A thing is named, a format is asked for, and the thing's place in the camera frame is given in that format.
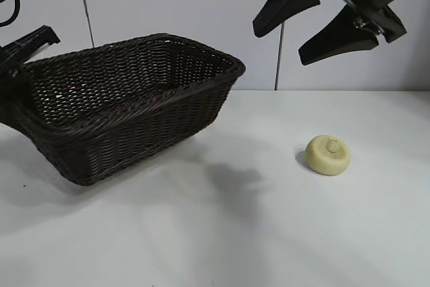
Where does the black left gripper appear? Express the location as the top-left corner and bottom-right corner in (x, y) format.
(0, 24), (61, 132)

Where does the dark brown woven basket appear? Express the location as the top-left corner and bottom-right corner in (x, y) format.
(13, 32), (247, 187)

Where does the pale yellow egg yolk pastry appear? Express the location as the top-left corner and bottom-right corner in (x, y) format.
(304, 134), (353, 177)

